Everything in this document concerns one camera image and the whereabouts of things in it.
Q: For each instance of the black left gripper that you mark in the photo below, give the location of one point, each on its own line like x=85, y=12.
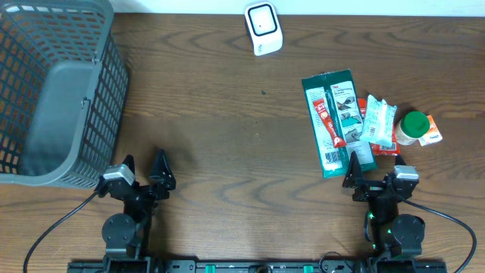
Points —
x=149, y=199

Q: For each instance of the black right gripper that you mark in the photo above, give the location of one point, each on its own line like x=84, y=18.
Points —
x=355, y=178

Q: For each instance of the red Hacks candy bag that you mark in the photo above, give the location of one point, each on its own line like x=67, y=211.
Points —
x=379, y=149

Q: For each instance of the red stick sachet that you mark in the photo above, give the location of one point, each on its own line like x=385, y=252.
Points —
x=319, y=106

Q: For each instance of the light teal snack packet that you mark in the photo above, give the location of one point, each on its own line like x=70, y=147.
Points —
x=378, y=122

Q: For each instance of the green lid jar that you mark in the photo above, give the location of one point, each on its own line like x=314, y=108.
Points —
x=411, y=127

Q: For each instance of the green 3M gloves pack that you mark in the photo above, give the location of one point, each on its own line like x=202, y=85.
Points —
x=338, y=90

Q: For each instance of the small orange carton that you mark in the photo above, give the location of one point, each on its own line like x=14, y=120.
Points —
x=432, y=136

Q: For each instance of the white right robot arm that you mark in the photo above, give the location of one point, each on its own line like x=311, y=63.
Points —
x=396, y=237

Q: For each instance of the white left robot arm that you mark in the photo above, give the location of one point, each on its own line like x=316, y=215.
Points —
x=126, y=234

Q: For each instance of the white barcode scanner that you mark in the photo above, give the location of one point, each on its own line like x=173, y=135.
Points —
x=263, y=28

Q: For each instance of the grey plastic mesh basket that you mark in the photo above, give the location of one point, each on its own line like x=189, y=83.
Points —
x=63, y=88

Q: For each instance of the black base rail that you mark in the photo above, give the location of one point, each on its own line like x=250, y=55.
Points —
x=190, y=266

